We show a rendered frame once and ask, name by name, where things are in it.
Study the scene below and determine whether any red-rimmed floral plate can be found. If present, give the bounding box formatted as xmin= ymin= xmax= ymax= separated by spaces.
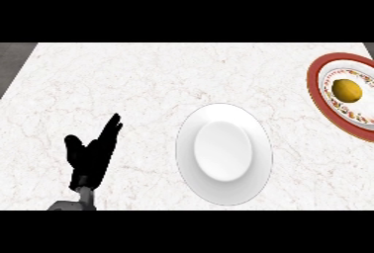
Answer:
xmin=306 ymin=51 xmax=374 ymax=143

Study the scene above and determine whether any yellow lemon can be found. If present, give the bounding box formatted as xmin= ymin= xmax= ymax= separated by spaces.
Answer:
xmin=329 ymin=78 xmax=363 ymax=104

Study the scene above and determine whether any plain white plate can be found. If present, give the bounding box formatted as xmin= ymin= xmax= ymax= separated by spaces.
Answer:
xmin=174 ymin=102 xmax=275 ymax=207

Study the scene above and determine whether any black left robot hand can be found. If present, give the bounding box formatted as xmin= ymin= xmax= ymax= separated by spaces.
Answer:
xmin=62 ymin=113 xmax=124 ymax=193

